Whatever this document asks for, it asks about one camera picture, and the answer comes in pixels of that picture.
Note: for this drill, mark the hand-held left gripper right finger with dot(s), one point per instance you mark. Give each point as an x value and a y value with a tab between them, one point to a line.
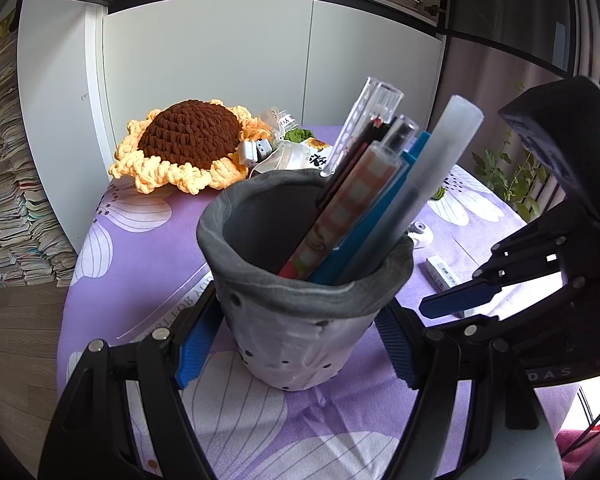
400	350

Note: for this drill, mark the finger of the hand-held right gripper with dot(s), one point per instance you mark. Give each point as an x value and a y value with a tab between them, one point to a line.
485	326
460	299

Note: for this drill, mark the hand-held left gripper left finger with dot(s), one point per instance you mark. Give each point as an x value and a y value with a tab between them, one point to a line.
195	350

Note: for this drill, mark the white eraser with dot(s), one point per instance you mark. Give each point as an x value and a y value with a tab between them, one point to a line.
442	272

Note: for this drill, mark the white correction tape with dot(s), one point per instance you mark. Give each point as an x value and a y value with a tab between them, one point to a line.
420	232

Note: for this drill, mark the white dotted pen holder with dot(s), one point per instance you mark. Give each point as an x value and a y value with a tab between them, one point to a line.
290	330

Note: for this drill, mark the blue pen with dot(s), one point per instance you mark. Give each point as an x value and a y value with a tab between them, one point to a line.
380	225

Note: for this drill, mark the white frosted pen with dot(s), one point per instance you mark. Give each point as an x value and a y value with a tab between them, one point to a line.
440	160

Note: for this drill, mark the pink checkered pen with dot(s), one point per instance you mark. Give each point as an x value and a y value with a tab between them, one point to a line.
350	210

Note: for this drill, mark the black pen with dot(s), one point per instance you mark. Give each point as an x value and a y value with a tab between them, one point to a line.
347	170

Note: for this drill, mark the clear pen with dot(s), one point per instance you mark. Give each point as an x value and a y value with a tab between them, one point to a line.
367	110

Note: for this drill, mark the purple floral tablecloth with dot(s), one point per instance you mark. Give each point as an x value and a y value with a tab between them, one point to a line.
145	270

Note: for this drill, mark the green plant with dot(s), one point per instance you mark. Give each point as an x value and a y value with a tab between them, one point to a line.
495	170

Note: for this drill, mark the dark glass cabinet door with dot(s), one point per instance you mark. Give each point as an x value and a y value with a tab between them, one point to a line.
505	5

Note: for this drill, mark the person's pink garment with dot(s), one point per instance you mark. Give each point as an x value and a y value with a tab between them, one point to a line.
590	460

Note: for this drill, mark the white card tag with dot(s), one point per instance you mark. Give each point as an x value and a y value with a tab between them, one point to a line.
312	155

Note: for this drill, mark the small white battery box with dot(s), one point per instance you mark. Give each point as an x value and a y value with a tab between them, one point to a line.
255	151

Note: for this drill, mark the wrapped bouquet with ribbon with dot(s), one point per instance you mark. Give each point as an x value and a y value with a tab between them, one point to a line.
285	157

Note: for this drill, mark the crochet sunflower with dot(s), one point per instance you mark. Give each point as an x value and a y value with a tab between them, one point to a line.
190	130

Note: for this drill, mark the tall stacks of papers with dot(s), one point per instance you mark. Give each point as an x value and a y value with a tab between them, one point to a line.
15	185

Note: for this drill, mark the white bookcase cabinet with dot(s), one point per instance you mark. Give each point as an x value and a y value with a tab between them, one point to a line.
205	60

